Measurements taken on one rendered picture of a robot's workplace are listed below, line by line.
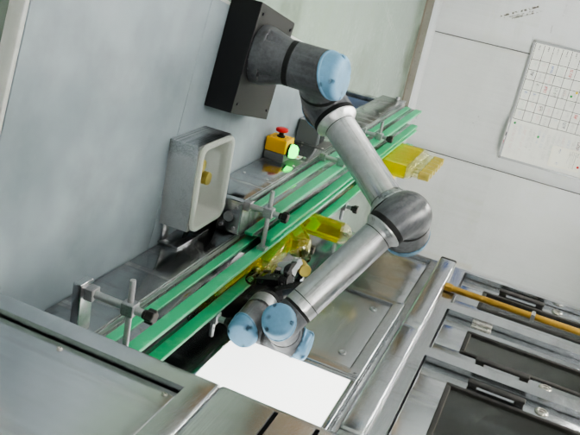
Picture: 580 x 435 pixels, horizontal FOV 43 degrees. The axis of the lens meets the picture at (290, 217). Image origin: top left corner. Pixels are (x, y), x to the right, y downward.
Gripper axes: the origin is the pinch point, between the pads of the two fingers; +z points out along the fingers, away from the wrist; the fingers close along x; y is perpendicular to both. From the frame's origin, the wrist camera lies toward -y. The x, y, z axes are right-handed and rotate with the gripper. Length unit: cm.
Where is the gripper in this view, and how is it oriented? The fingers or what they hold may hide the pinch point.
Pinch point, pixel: (302, 268)
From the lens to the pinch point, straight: 201.8
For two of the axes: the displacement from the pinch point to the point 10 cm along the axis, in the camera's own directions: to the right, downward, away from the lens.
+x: 1.0, 9.2, 3.7
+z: 3.7, -3.8, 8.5
